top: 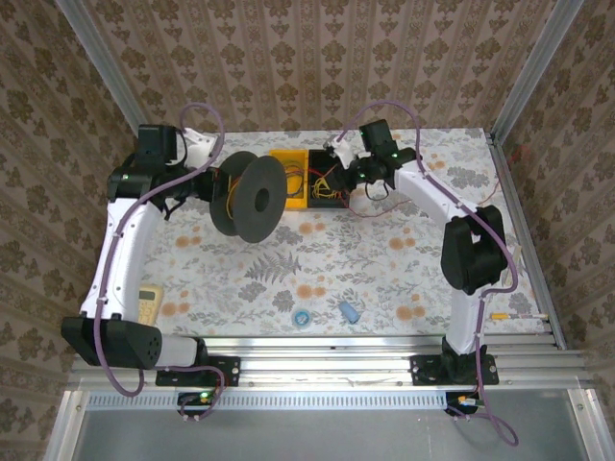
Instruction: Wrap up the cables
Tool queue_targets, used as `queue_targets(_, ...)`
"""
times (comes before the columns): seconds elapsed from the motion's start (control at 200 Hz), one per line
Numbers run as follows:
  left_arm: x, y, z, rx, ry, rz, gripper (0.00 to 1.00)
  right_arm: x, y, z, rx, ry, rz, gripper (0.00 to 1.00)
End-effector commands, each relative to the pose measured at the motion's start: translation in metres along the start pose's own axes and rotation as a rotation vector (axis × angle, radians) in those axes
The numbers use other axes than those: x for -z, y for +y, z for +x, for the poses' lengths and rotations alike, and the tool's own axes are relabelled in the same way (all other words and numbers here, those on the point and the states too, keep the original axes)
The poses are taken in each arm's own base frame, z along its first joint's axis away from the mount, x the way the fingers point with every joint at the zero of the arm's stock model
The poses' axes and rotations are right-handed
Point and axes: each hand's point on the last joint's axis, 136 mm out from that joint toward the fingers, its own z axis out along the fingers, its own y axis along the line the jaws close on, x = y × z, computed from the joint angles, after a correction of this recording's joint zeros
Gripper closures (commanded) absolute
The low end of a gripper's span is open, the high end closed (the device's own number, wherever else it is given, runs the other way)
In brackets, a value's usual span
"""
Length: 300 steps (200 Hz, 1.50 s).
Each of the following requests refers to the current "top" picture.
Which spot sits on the grey metal lower panel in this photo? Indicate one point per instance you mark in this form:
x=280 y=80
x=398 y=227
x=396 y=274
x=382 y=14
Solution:
x=312 y=437

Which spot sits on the aluminium table side rail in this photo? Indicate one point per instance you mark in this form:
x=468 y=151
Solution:
x=499 y=163

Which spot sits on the aluminium mounting rail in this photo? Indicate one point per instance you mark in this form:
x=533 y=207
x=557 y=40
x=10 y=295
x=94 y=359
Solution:
x=327 y=365

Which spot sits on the black plastic bin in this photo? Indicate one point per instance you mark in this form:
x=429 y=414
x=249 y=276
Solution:
x=327 y=204

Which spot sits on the small blue tape roll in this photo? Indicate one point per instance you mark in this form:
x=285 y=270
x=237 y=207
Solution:
x=301 y=320

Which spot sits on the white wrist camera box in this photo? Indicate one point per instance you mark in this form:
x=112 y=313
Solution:
x=342 y=150
x=199 y=144

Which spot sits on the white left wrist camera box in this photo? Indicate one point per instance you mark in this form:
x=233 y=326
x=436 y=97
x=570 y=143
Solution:
x=199 y=144

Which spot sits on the beige remote control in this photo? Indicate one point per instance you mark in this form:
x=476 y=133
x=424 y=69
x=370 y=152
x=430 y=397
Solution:
x=150 y=302

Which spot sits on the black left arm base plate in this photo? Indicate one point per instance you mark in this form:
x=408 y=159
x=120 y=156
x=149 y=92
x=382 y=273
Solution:
x=226 y=372

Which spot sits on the yellow white marker pen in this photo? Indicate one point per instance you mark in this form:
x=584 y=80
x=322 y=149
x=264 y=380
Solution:
x=502 y=316

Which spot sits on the yellow plastic bin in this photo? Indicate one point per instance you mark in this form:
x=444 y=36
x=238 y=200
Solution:
x=298 y=201

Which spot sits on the black controller board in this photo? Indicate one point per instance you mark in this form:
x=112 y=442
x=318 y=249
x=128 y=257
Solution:
x=197 y=398
x=461 y=401

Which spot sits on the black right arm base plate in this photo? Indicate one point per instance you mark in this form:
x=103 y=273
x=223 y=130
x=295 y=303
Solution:
x=425 y=372

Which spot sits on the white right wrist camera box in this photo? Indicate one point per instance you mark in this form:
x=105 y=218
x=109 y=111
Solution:
x=342 y=150

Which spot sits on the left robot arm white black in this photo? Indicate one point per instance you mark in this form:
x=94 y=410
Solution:
x=122 y=259

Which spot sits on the light blue cylinder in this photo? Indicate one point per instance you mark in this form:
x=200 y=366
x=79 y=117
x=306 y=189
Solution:
x=349 y=312

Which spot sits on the aluminium frame post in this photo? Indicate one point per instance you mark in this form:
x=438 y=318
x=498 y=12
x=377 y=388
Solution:
x=540 y=57
x=79 y=12

